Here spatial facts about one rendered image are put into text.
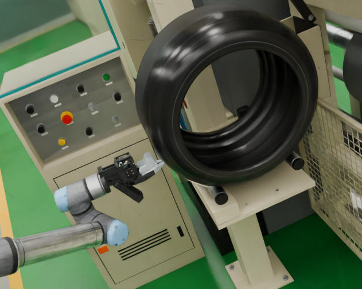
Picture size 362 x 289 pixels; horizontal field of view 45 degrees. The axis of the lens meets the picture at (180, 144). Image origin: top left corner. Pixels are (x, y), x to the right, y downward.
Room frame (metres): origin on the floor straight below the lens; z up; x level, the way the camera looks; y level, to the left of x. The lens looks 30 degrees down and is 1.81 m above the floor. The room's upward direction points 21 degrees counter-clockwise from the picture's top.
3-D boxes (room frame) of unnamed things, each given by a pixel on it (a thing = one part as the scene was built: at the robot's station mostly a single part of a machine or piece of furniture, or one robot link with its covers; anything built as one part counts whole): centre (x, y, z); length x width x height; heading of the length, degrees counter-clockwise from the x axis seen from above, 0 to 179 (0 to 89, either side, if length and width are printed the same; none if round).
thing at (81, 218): (1.17, 0.36, 0.97); 0.11 x 0.08 x 0.11; 37
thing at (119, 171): (1.20, 0.22, 1.08); 0.12 x 0.08 x 0.09; 96
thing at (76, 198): (1.18, 0.37, 1.07); 0.11 x 0.08 x 0.09; 96
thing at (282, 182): (1.31, -0.18, 0.80); 0.37 x 0.36 x 0.02; 96
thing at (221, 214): (1.30, -0.04, 0.84); 0.36 x 0.09 x 0.06; 6
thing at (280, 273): (1.56, -0.14, 0.01); 0.27 x 0.27 x 0.02; 6
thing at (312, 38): (1.57, -0.54, 1.05); 0.20 x 0.15 x 0.30; 6
